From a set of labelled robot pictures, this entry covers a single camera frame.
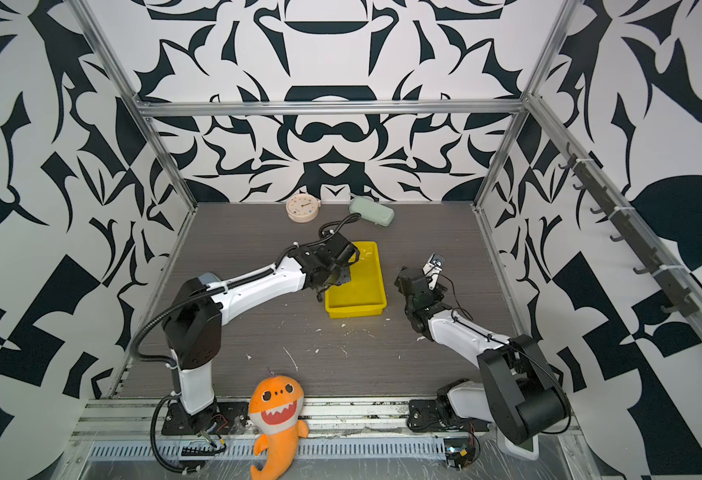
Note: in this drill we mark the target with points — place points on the white slotted cable duct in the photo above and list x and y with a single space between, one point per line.
241 449

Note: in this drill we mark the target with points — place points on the orange shark plush toy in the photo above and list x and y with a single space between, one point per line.
275 408

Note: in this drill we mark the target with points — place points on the pink round clock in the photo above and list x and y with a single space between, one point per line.
303 208

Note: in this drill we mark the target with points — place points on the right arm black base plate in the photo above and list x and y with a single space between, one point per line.
436 416

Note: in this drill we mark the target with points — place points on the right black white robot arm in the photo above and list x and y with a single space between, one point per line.
519 393

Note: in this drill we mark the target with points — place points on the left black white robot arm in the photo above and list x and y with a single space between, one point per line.
194 331

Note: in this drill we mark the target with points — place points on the green case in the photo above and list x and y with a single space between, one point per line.
372 211

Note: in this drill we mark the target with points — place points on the yellow plastic bin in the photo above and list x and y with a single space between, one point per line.
364 295

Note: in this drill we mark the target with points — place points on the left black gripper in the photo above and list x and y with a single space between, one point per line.
347 275

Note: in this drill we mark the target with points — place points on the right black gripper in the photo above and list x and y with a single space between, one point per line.
399 281

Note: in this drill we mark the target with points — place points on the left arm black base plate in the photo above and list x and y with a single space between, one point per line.
221 418

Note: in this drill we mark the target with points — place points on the white digital display device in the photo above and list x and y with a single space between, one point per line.
528 450

